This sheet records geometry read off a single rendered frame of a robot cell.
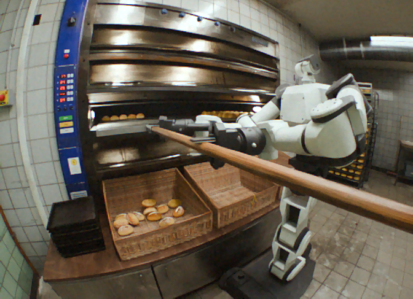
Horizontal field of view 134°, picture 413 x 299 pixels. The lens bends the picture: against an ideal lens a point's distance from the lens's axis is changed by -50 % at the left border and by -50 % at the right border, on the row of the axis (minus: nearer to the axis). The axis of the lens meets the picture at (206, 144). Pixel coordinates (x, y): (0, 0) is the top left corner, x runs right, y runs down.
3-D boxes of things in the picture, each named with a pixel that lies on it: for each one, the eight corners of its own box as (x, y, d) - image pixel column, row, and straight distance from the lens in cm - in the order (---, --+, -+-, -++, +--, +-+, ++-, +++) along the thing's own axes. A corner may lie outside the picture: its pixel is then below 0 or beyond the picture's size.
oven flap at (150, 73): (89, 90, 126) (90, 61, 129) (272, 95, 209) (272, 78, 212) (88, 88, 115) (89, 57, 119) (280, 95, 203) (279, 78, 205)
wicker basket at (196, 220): (109, 214, 137) (101, 180, 125) (179, 198, 146) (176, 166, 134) (120, 263, 99) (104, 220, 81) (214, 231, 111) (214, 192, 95)
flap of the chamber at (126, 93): (86, 94, 105) (89, 102, 124) (287, 99, 197) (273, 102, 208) (86, 89, 105) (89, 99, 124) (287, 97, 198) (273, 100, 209)
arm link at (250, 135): (223, 123, 41) (260, 122, 49) (205, 120, 50) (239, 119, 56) (222, 174, 44) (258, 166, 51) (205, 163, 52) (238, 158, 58)
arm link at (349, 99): (374, 163, 39) (369, 120, 59) (358, 98, 34) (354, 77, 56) (324, 170, 42) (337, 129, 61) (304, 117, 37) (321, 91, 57)
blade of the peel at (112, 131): (195, 126, 103) (195, 122, 103) (96, 136, 90) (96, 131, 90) (172, 122, 135) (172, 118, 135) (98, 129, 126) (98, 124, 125)
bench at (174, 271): (81, 272, 184) (55, 221, 149) (275, 204, 258) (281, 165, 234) (88, 327, 154) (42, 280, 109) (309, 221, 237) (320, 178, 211)
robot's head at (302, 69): (306, 82, 88) (306, 64, 89) (320, 80, 80) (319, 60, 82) (295, 80, 84) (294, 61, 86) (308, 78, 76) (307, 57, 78)
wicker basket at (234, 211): (183, 197, 147) (181, 166, 135) (236, 182, 174) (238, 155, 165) (217, 230, 112) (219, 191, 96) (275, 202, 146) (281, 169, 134)
